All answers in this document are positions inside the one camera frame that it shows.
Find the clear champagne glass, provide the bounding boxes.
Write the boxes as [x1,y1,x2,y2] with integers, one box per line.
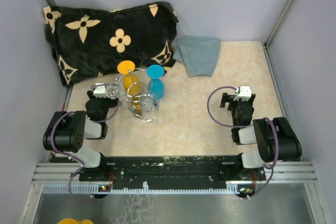
[106,82,124,99]

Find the orange wine glass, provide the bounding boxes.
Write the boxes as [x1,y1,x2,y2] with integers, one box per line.
[117,60,142,110]

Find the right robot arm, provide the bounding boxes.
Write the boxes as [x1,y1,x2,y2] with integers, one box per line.
[220,93,302,180]

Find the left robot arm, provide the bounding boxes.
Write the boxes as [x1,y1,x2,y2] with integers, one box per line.
[43,90,121,180]

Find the chrome wine glass rack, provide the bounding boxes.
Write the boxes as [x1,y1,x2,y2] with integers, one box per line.
[106,69,159,122]

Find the blue wine glass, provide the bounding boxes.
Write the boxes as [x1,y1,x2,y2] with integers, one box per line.
[146,65,165,100]

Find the black floral blanket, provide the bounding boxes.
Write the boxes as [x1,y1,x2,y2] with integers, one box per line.
[43,2,179,86]

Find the blue denim cloth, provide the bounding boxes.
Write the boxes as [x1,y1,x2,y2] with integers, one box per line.
[173,36,221,78]

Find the yellow object at bottom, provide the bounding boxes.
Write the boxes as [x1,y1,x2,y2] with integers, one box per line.
[58,218,93,224]

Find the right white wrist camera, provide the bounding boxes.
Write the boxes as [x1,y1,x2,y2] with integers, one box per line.
[234,86,252,101]

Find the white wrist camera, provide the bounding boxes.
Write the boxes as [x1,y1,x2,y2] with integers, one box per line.
[234,86,252,101]
[91,83,108,98]

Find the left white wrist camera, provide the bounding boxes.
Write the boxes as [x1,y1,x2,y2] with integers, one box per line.
[91,83,108,98]

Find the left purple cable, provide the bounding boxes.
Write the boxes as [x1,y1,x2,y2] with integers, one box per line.
[51,99,124,203]

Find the right corner aluminium post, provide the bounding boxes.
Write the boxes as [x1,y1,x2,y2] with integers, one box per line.
[264,0,295,49]

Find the aluminium rail frame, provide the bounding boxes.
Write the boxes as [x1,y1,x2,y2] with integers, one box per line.
[31,157,328,223]

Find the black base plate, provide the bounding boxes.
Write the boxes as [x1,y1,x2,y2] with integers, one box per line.
[79,155,266,190]

